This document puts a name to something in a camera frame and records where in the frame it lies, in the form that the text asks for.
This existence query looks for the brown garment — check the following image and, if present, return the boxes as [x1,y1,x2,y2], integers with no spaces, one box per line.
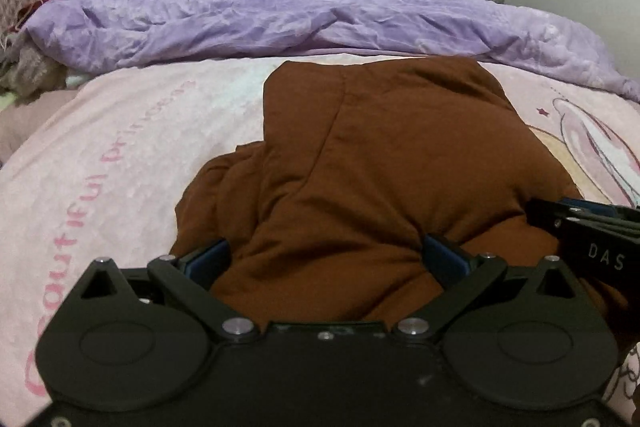
[170,57,640,345]

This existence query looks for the grey fluffy cloth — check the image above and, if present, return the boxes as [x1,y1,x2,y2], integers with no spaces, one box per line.
[0,32,76,100]

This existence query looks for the purple duvet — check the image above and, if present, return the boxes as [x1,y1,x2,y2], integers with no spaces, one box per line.
[22,0,640,102]

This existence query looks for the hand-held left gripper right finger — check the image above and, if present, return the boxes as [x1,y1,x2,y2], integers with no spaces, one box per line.
[392,234,577,344]

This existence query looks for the pink printed blanket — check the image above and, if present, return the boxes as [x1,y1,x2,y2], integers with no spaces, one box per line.
[0,54,640,427]

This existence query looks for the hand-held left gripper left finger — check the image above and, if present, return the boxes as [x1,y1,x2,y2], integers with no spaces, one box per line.
[79,238,262,344]

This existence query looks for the dusty pink pillow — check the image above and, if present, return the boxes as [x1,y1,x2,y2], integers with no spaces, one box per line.
[0,89,82,164]

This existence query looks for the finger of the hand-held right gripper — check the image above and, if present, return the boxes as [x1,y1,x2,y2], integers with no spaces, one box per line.
[537,214,640,238]
[527,197,640,222]

